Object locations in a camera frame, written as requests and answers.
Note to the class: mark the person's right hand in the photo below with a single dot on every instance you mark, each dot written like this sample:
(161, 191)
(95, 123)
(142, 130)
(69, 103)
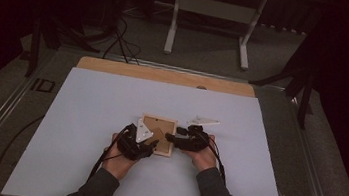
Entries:
(205, 159)

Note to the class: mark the white table sheet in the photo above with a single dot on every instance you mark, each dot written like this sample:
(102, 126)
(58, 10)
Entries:
(94, 108)

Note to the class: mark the white metal desk frame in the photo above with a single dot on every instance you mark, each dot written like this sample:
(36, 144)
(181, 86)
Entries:
(213, 8)

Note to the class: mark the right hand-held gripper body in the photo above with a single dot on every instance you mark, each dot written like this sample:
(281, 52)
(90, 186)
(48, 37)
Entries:
(194, 142)

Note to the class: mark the wooden picture frame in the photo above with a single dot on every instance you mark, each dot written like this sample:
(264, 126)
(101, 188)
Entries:
(164, 127)

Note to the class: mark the black floor hatch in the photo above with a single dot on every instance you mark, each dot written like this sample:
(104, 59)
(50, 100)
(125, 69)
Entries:
(43, 85)

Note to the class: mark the black metal stand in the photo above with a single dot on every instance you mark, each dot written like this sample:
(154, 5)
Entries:
(35, 50)
(304, 93)

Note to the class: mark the person's left hand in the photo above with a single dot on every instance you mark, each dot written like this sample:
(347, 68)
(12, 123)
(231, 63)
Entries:
(117, 166)

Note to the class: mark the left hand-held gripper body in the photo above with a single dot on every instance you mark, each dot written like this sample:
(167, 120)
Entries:
(131, 148)

